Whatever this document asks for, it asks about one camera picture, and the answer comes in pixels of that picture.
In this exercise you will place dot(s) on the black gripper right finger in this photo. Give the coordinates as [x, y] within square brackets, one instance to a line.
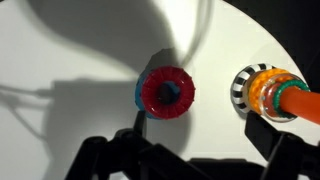
[287, 154]

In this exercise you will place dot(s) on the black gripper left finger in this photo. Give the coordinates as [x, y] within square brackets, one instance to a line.
[132, 154]

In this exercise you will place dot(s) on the orange ring stacker toy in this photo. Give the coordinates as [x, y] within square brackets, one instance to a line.
[274, 93]

